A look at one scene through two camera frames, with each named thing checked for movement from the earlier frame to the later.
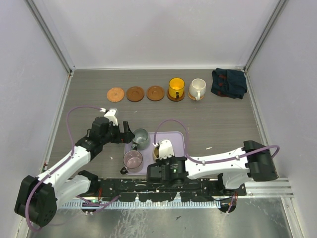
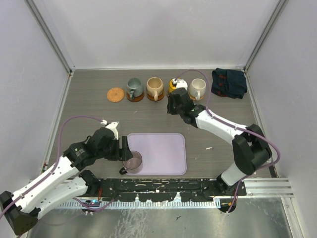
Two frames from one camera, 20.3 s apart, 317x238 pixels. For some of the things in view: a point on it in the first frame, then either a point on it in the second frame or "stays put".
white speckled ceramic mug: [197, 88] stays put
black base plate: [131, 189] stays put
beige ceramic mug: [156, 153] -> [154, 87]
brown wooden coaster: [155, 93] stays put
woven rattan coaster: [194, 98] stays put
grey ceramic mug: [140, 139] -> [134, 88]
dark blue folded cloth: [229, 83] stays put
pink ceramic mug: [132, 160] stays put
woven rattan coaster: [115, 94] stays put
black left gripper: [125, 137] -> [124, 153]
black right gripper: [160, 162] -> [170, 109]
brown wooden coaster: [135, 93] stays put
